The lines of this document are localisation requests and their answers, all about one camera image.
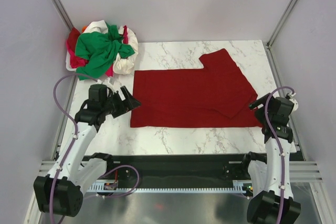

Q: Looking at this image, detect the green t shirt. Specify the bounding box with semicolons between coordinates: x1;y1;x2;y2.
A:
75;24;135;80

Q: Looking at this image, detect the cream white t shirt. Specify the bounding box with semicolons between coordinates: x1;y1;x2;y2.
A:
64;20;140;76

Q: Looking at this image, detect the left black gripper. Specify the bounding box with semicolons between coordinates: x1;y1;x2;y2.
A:
101;87;141;119

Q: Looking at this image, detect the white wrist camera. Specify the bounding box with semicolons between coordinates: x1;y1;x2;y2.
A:
285;92;299;112
96;77;116;92

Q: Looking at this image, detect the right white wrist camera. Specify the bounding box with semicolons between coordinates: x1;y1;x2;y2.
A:
285;92;299;112

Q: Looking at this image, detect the dark red t shirt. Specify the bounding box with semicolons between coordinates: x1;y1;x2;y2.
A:
130;49;261;128

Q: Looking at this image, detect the pink magenta t shirt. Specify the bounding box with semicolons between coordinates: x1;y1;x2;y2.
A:
66;51;88;71

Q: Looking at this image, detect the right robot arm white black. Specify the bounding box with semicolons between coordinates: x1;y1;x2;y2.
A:
240;93;301;223

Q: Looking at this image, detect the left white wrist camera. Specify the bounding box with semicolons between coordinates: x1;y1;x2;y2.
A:
96;77;116;92

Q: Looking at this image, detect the right aluminium frame post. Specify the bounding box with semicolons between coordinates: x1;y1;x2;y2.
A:
266;0;316;49

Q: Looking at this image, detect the white slotted cable duct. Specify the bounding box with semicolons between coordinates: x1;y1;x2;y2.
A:
87;180;253;194

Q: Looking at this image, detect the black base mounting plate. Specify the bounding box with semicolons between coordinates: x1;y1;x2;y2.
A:
106;154;250;187

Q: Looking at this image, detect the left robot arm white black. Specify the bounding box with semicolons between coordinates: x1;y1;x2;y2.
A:
34;84;141;217

